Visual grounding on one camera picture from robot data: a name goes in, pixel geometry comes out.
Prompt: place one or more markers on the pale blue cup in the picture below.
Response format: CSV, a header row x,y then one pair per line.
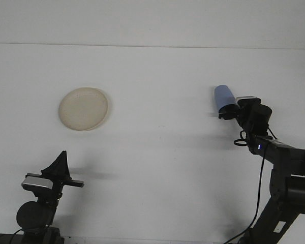
x,y
222,95

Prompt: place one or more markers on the pale round plate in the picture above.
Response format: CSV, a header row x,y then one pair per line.
x,y
84,109

